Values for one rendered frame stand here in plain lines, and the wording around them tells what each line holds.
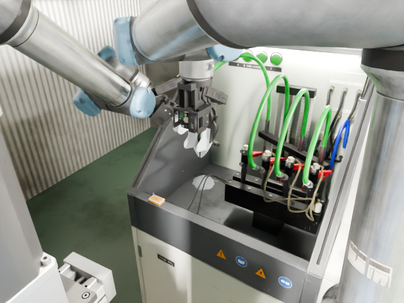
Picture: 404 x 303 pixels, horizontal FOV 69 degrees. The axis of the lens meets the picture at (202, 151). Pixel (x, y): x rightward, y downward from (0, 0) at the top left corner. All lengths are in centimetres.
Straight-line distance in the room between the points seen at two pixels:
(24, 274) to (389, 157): 31
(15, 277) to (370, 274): 31
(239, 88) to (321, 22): 115
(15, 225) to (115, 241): 208
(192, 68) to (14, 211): 47
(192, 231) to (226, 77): 68
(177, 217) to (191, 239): 9
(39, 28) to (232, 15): 42
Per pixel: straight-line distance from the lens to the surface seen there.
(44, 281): 32
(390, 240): 30
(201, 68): 65
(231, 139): 141
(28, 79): 282
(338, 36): 18
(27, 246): 29
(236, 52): 54
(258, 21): 18
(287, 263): 89
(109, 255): 227
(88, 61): 62
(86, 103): 81
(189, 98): 67
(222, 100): 77
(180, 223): 102
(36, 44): 57
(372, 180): 29
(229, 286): 108
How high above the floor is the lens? 160
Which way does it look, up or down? 28 degrees down
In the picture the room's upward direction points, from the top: straight up
